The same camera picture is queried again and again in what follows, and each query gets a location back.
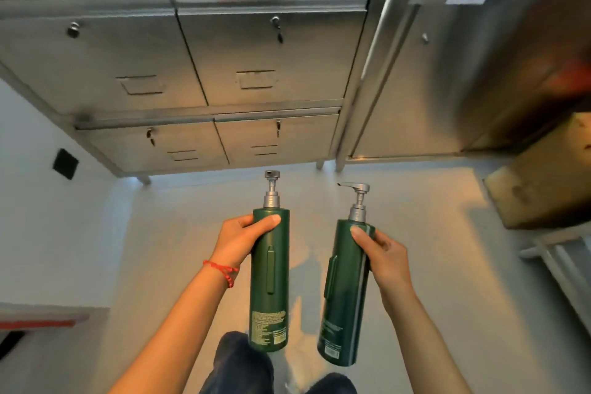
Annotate person's left forearm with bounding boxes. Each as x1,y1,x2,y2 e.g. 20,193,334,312
107,262,241,394

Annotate person's right forearm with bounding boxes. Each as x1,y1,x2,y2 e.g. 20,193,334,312
381,284,472,394

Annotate steel locker cabinet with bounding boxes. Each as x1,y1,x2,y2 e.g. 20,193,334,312
0,0,398,186

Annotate person's legs in dark trousers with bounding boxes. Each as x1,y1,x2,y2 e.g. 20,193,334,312
199,331,359,394

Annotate person's left hand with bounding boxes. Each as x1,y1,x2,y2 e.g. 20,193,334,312
210,214,282,270

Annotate white metal rack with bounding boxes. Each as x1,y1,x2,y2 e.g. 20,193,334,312
518,223,591,339

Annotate red string bracelet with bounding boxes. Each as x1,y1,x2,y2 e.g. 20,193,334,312
203,260,240,288

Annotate green pump bottle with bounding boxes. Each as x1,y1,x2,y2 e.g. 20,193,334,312
248,170,291,353
317,183,376,367

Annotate steel cabinet with white label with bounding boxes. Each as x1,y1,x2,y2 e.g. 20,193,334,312
335,0,591,173

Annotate red and white ledge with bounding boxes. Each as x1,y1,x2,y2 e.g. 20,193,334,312
0,302,110,331

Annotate cardboard box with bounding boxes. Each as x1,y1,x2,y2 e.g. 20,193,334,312
483,111,591,230

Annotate black wall socket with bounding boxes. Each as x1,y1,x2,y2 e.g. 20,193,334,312
52,148,79,180

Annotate person's right hand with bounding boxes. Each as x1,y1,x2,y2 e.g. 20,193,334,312
350,226,414,298

